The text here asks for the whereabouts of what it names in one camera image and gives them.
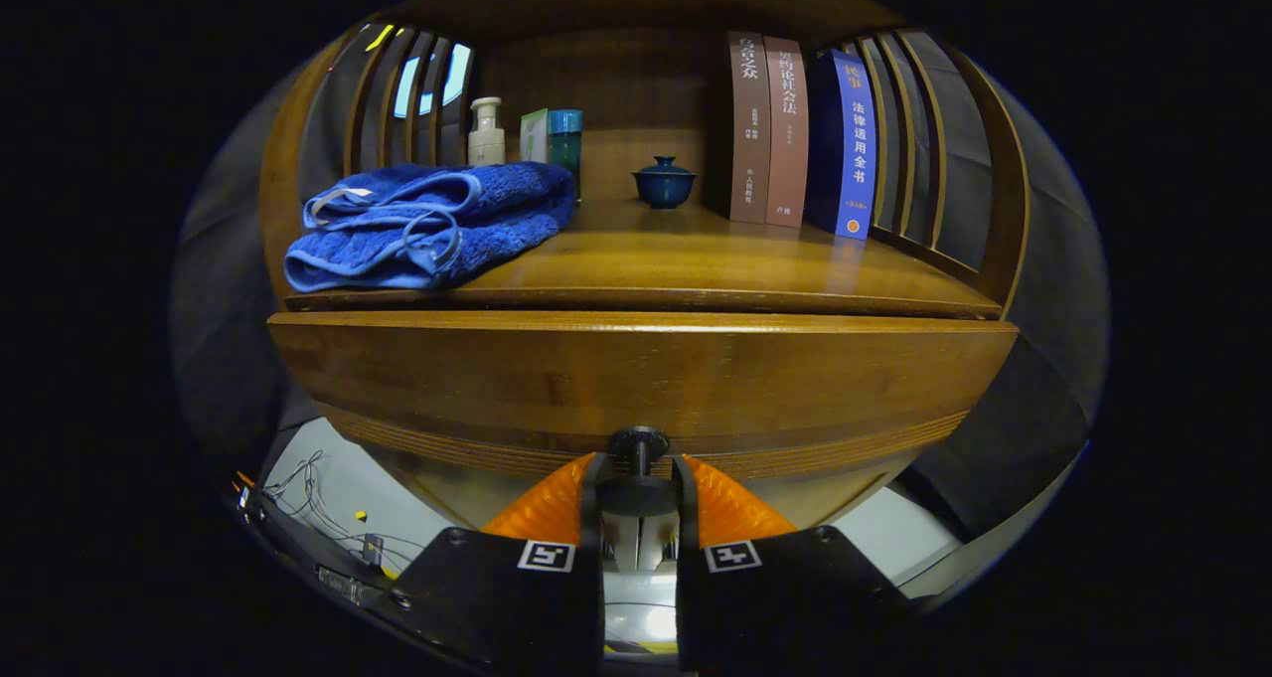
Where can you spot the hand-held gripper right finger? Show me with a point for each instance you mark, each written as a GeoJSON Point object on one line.
{"type": "Point", "coordinates": [775, 597]}

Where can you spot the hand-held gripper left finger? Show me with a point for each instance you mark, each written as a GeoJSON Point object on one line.
{"type": "Point", "coordinates": [517, 597]}

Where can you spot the wooden drawer with black knob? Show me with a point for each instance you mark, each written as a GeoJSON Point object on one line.
{"type": "Point", "coordinates": [636, 379]}

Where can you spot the blue book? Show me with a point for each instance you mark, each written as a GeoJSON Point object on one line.
{"type": "Point", "coordinates": [850, 150]}

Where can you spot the wooden countertop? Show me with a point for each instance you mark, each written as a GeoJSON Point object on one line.
{"type": "Point", "coordinates": [696, 259]}

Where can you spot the blue lidded teacup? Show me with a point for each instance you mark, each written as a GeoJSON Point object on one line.
{"type": "Point", "coordinates": [664, 185]}

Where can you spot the folded blue towel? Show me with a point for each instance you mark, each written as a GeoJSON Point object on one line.
{"type": "Point", "coordinates": [427, 225]}

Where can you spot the white pump bottle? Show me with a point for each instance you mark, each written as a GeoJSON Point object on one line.
{"type": "Point", "coordinates": [486, 140]}

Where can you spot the light brown book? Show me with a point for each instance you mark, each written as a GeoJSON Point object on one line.
{"type": "Point", "coordinates": [786, 135]}

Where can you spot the green and white box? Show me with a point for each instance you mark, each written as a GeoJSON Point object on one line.
{"type": "Point", "coordinates": [534, 138]}

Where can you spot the brown wooden cabinet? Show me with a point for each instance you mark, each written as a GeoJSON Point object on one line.
{"type": "Point", "coordinates": [636, 71]}

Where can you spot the teal bottle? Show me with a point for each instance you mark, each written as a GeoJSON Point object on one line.
{"type": "Point", "coordinates": [565, 140]}

